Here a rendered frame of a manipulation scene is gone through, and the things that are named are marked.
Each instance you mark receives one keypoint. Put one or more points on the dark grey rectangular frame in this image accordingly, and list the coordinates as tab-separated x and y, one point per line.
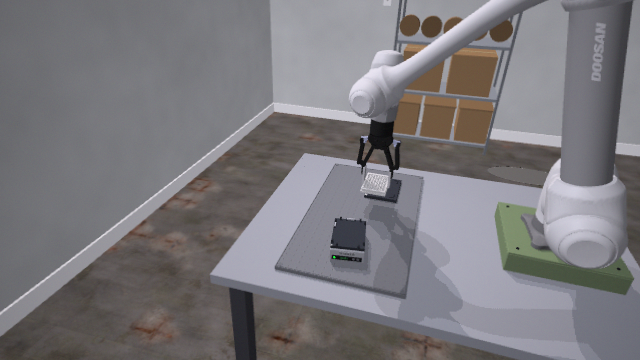
391	194

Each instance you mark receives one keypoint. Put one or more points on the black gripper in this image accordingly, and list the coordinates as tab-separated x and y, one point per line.
379	130

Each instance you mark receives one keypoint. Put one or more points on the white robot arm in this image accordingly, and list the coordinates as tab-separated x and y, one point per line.
585	205

